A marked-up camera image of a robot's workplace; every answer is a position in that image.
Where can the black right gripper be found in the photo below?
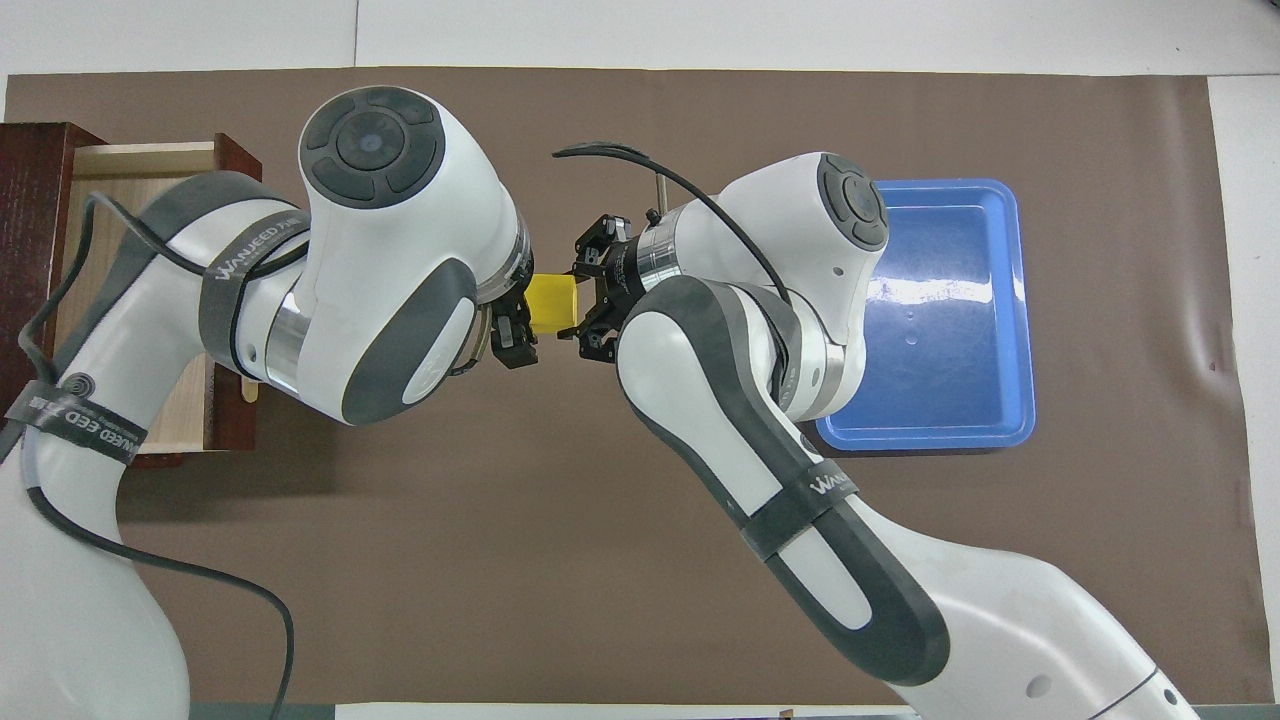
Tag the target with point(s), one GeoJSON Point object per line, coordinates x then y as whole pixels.
{"type": "Point", "coordinates": [612, 280]}

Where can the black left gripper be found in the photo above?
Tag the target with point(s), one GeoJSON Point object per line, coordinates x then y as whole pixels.
{"type": "Point", "coordinates": [487, 335]}

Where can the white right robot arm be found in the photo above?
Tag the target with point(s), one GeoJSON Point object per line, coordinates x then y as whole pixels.
{"type": "Point", "coordinates": [800, 250]}

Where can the yellow block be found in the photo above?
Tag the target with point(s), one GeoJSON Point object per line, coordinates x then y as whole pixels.
{"type": "Point", "coordinates": [552, 300]}

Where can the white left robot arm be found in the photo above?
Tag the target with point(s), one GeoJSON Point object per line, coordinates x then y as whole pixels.
{"type": "Point", "coordinates": [400, 250]}

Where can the blue plastic tray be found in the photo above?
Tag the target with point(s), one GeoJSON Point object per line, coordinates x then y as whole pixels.
{"type": "Point", "coordinates": [950, 350]}

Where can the brown table mat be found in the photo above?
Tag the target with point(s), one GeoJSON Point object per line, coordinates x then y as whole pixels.
{"type": "Point", "coordinates": [500, 550]}

